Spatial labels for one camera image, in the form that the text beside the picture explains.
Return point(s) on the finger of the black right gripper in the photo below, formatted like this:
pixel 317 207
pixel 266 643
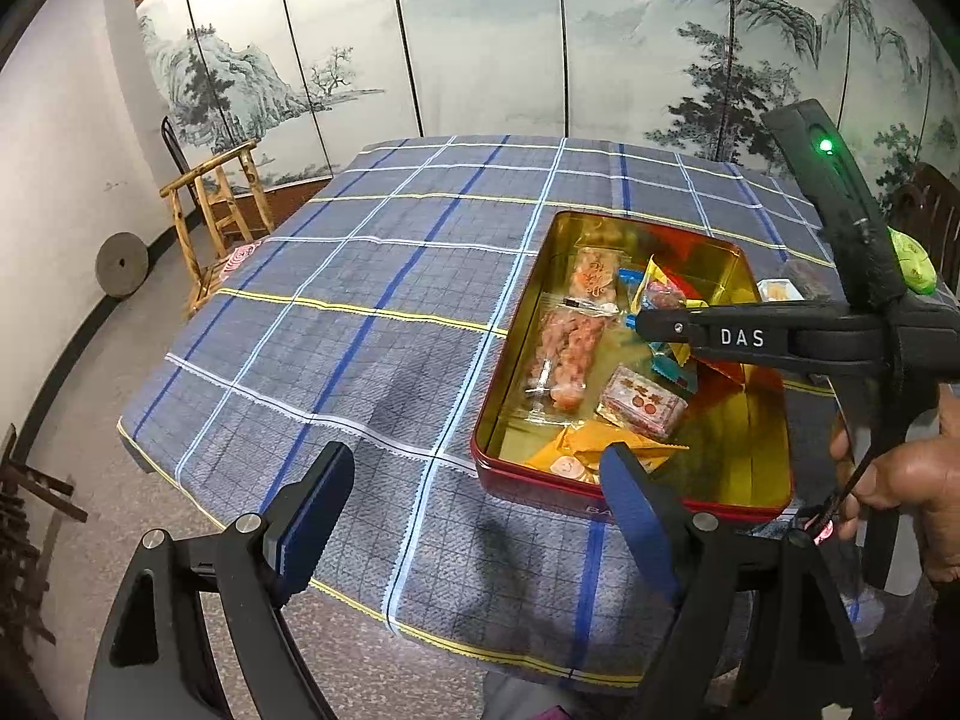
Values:
pixel 735 337

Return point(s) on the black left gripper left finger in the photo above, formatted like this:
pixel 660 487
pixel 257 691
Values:
pixel 301 519

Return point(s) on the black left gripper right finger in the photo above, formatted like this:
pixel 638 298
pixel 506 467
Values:
pixel 651 519

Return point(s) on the grey sesame bar pack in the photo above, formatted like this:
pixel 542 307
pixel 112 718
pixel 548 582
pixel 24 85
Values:
pixel 805 280

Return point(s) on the blue white cracker pack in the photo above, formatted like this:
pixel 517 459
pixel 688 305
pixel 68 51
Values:
pixel 779 290

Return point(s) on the red snack pack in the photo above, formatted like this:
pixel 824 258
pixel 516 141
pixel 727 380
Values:
pixel 729 370

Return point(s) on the orange snack bag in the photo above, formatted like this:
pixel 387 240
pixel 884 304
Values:
pixel 575 452

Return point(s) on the pink red cake pack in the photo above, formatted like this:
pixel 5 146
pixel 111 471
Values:
pixel 634 402

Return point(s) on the yellow candy wrapper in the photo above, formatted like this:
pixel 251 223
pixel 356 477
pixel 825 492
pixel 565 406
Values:
pixel 650 288

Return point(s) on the clear bag brown nuts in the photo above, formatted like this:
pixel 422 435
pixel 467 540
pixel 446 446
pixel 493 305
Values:
pixel 555 382

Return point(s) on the clear bag orange snacks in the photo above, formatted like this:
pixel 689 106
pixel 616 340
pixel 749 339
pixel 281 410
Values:
pixel 594 275

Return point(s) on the person's right hand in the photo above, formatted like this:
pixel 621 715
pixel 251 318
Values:
pixel 922 474

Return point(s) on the green tissue pack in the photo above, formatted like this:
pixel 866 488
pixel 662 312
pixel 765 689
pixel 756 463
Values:
pixel 915 263

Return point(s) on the blue wrapped cookie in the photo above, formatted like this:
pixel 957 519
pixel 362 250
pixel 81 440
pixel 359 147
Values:
pixel 680 372

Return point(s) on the dark wooden chair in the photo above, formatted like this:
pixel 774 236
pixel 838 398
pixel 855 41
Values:
pixel 927 207

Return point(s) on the gold red tin box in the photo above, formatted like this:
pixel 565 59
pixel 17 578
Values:
pixel 736 463

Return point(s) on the blue plaid tablecloth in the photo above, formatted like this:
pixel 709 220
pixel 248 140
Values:
pixel 374 316

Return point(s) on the round stone disc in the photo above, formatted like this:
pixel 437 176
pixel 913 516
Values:
pixel 121 265

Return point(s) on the bamboo chair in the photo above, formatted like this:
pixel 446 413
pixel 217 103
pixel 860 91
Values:
pixel 214 197

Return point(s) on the painted folding screen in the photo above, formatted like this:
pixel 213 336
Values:
pixel 312 81

